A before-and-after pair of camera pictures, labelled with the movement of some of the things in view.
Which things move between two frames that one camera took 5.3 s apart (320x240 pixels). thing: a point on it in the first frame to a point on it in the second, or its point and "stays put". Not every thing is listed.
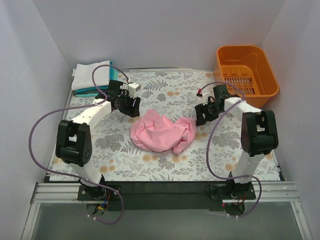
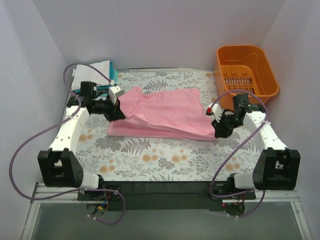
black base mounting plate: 169,195 stays put
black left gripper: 130,106 to 114,110
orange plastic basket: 249,67 stays put
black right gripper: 203,114 to 219,126
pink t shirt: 152,132 to 176,113
